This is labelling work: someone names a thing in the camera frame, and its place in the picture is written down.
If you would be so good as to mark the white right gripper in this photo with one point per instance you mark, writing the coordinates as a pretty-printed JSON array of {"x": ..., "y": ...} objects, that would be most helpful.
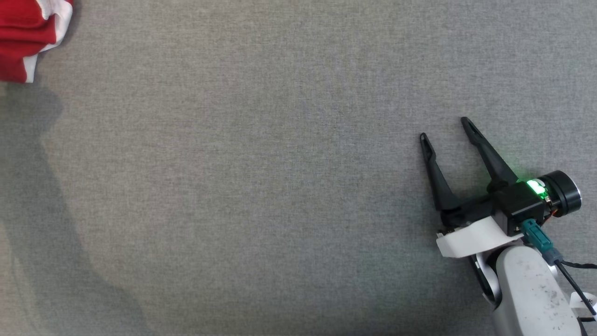
[{"x": 471, "y": 235}]

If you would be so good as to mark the red Bulls basketball jersey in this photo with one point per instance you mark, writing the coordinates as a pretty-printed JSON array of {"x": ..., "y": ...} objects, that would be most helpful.
[{"x": 18, "y": 28}]

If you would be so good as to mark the black cylindrical right gripper motor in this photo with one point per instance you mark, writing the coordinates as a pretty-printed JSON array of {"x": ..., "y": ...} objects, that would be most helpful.
[{"x": 562, "y": 193}]

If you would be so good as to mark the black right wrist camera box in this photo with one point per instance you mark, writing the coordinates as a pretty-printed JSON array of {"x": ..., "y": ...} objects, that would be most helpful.
[{"x": 517, "y": 205}]

